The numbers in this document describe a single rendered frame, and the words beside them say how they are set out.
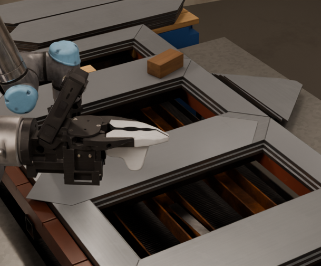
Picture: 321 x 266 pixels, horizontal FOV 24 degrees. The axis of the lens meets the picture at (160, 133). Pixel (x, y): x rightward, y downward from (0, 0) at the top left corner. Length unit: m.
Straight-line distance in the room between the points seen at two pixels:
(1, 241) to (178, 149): 0.55
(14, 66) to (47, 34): 1.07
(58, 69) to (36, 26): 1.00
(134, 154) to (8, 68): 0.74
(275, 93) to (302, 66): 1.93
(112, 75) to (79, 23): 0.43
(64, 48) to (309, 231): 0.75
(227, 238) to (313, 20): 3.36
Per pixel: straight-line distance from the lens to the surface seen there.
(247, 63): 2.86
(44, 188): 2.05
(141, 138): 1.10
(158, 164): 2.11
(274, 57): 4.59
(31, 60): 1.94
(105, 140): 1.09
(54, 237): 1.92
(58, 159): 1.14
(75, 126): 1.12
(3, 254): 2.12
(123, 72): 2.58
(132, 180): 2.06
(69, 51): 1.92
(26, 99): 1.82
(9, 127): 1.13
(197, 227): 2.09
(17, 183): 2.11
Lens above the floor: 2.06
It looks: 33 degrees down
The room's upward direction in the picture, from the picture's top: straight up
